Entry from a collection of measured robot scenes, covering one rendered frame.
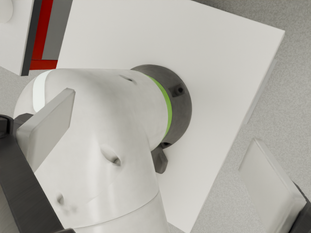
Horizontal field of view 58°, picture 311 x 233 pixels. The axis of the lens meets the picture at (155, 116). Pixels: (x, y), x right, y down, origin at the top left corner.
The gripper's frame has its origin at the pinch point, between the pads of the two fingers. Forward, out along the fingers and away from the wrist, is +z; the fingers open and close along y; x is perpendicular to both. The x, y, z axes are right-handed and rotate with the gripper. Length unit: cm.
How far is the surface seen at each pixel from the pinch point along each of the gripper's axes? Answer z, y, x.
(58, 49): 64, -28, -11
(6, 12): 53, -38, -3
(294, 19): 101, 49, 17
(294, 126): 92, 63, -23
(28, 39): 53, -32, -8
